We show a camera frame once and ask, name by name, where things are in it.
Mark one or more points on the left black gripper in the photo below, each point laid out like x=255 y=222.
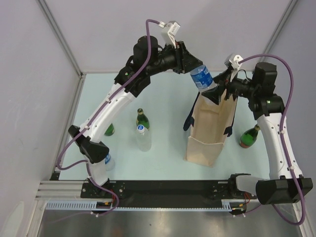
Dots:
x=184 y=61

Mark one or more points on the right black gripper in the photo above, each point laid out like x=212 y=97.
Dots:
x=215 y=94

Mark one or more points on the blue label water bottle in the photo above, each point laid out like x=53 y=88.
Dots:
x=202 y=78

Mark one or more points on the beige canvas tote bag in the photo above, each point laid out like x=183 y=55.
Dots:
x=209 y=126

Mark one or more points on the green glass bottle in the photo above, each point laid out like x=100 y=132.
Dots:
x=110 y=130
x=142 y=119
x=249 y=137

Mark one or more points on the clear plastic bottle blue cap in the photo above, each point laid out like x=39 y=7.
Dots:
x=143 y=138

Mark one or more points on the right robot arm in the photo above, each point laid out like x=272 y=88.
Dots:
x=286 y=183

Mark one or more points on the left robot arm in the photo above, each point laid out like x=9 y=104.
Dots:
x=148 y=59

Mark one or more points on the blue label bottle front left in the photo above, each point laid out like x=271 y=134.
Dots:
x=109 y=162

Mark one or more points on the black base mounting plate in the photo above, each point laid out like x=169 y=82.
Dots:
x=177 y=192

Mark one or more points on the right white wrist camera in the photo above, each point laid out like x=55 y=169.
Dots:
x=234 y=60

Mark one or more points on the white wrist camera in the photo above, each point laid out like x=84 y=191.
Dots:
x=169 y=31
x=234 y=60

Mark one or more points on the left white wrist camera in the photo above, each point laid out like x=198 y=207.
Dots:
x=169 y=31

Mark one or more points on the aluminium frame rail right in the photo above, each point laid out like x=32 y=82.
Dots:
x=280 y=25

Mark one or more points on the aluminium frame rail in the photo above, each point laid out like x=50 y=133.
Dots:
x=59 y=36
x=280 y=25

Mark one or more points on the white slotted cable duct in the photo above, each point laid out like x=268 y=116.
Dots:
x=218 y=206

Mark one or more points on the aluminium frame rail left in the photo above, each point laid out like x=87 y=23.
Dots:
x=59 y=36

